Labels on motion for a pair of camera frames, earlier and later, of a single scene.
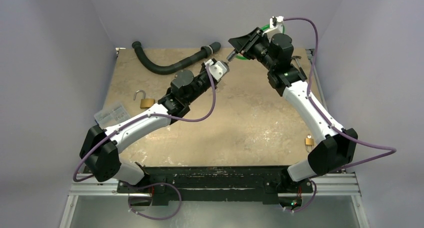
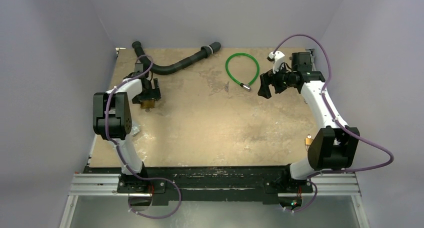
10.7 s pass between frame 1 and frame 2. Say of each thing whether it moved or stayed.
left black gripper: moved
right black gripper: moved
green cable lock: moved
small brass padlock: stayed
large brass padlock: stayed
